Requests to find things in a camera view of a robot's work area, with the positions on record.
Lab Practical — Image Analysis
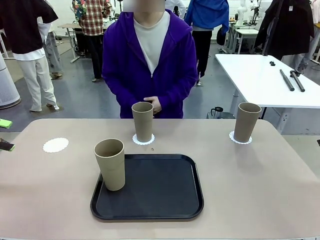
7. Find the person in black shirt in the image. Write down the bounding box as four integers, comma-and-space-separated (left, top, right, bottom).
0, 0, 61, 113

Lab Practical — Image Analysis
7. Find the person's left hand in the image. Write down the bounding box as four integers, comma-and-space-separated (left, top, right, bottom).
143, 96, 163, 116

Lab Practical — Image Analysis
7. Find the black lidded jug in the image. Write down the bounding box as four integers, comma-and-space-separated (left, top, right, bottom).
209, 106, 236, 120

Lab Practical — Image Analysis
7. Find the person in black coat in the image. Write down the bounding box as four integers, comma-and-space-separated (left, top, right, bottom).
253, 0, 315, 76

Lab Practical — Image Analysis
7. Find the white background desk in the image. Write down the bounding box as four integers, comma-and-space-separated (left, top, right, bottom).
224, 23, 259, 55

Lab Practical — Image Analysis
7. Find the person in grey trousers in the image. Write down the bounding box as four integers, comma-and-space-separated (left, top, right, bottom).
37, 0, 63, 79

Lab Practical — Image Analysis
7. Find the black plastic serving tray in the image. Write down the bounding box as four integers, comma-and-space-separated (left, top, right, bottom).
90, 153, 205, 221

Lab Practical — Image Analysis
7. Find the person in white top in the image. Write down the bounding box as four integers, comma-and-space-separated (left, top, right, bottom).
164, 0, 187, 21

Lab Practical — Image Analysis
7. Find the person's left forearm purple sleeve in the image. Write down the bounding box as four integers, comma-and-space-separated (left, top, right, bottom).
157, 73, 198, 107

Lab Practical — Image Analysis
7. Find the wood top background table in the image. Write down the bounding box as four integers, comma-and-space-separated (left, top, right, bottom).
57, 23, 84, 63

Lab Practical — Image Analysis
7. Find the white cylindrical appliance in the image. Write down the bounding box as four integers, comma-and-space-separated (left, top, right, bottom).
0, 53, 22, 110

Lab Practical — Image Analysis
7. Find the black rod with clamp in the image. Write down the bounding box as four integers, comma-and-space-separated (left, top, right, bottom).
289, 70, 306, 93

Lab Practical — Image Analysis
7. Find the plain black rod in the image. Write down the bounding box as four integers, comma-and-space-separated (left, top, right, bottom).
279, 69, 296, 91

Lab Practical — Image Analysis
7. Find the person's right forearm purple sleeve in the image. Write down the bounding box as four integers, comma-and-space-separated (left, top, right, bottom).
101, 72, 146, 104

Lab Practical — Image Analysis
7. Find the person in purple hoodie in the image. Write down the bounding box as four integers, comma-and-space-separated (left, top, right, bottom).
101, 9, 198, 120

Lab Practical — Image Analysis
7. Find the person in blue jacket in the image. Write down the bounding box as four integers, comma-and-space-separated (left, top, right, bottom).
183, 0, 230, 86

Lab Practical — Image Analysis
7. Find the white scalloped paper coaster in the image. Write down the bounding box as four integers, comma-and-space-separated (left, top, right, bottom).
42, 137, 70, 154
228, 130, 253, 145
132, 133, 155, 146

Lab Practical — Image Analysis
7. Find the white side table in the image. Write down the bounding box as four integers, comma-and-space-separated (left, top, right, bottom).
214, 53, 320, 135

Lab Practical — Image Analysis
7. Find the person in plaid shirt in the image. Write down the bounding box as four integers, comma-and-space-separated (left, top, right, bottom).
72, 0, 112, 83

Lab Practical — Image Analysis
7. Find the beige tall cup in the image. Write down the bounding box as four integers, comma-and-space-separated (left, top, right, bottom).
234, 101, 263, 143
131, 101, 154, 143
93, 138, 125, 192

